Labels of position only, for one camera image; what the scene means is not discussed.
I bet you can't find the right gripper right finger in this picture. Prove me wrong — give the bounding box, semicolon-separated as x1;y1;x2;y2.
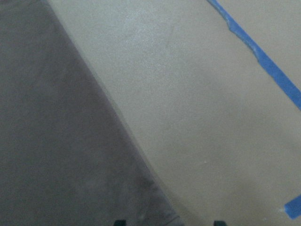
213;220;225;226

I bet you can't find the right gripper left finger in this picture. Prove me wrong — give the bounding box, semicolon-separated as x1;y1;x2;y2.
113;219;127;226

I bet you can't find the dark brown t-shirt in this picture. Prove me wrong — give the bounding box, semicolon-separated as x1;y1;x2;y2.
0;0;183;226

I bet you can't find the blue tape line front crosswise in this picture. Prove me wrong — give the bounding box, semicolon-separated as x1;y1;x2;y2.
284;195;301;219

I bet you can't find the blue tape line near right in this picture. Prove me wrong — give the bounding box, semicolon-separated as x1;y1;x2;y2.
209;0;301;109

